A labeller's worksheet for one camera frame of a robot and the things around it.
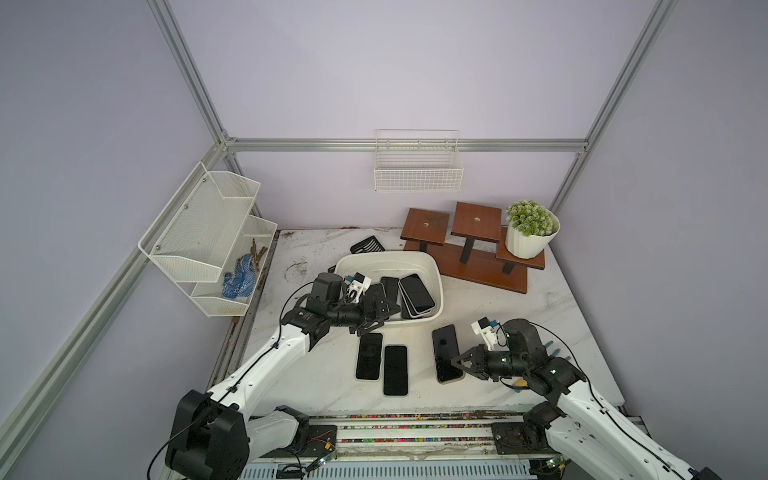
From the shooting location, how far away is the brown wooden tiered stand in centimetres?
93

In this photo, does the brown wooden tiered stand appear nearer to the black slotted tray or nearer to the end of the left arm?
the black slotted tray

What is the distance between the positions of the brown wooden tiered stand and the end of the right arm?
1.10 ft

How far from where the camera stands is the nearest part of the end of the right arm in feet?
1.85
